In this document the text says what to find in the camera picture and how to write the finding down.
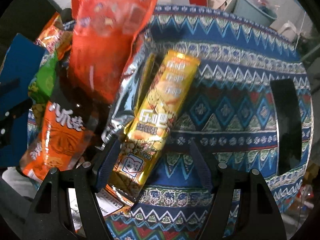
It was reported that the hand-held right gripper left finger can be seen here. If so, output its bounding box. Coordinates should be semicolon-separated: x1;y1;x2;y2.
25;138;122;240

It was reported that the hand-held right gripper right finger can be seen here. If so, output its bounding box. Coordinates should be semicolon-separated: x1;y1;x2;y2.
189;140;288;240

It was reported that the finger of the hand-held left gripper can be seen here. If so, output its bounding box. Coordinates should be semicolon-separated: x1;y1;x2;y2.
0;79;33;150

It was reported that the blue cardboard box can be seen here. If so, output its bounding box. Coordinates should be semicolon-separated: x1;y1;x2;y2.
0;34;49;167

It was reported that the yellow snack packet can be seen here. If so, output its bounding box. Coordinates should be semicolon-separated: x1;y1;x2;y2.
110;50;202;203

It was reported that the black snack packet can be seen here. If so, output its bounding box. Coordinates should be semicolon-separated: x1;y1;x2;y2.
270;79;302;176

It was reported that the red snack bag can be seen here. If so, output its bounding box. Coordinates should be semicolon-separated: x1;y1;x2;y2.
67;0;160;103

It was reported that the white-backed snack bag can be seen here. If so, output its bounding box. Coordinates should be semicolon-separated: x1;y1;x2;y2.
67;185;135;235

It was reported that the green snack bag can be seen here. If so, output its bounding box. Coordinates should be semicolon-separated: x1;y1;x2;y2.
27;52;59;130

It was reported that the patterned blue tablecloth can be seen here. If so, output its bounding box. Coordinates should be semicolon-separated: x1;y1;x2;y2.
26;4;314;240

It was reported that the silver foil snack bag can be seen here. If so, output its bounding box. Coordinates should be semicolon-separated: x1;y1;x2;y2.
101;52;157;150

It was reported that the small orange snack bag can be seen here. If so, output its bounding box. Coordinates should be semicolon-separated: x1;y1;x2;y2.
35;12;73;55

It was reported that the pale teal bucket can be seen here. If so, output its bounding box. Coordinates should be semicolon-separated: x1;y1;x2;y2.
232;0;278;27

